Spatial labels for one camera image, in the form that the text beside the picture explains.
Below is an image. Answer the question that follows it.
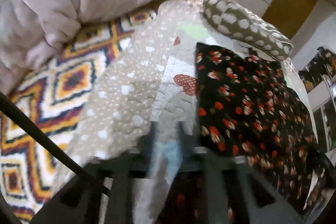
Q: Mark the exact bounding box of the black red floral garment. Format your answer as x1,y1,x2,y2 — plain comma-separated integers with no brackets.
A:
154,42,326,224

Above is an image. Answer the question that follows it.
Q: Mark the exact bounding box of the cluttered clothes rack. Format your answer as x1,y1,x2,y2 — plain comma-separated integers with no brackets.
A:
298,47,335,93

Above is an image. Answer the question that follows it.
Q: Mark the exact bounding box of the quilted heart patchwork bedspread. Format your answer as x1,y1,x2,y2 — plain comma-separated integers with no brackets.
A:
53,0,320,224

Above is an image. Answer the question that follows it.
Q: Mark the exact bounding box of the geometric patterned blanket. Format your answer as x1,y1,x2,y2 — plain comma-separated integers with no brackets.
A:
1,8,157,223

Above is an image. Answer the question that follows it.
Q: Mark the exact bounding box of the olive white-spotted bolster pillow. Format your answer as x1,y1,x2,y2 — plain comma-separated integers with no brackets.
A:
203,0,293,61

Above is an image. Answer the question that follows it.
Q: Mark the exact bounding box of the white shelf unit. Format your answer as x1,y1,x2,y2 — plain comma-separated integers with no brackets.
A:
306,75,335,152

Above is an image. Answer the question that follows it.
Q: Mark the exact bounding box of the brown wooden door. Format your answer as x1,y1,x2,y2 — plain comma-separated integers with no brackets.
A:
262,0,318,39

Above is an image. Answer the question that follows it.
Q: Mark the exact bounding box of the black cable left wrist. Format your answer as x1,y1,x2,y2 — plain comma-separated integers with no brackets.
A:
0,91,111,197

